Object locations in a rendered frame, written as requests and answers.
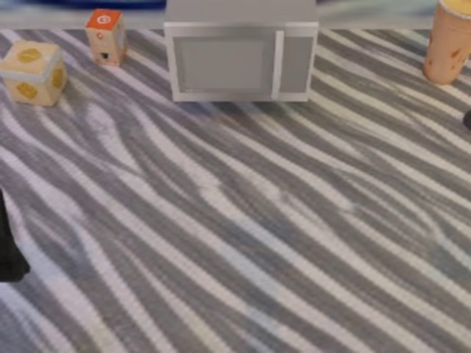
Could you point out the orange paper drink cup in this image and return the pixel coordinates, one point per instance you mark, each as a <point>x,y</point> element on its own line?
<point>447,44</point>

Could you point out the orange topped beige carton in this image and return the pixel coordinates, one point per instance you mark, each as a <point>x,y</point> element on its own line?
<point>106,40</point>

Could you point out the beige cube box yellow dots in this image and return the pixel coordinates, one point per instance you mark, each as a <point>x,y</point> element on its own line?
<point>34,73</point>

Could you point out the silver toy microwave oven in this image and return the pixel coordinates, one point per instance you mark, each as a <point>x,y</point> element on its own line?
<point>239,59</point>

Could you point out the grey white striped tablecloth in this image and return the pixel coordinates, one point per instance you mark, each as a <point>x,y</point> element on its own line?
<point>235,220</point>

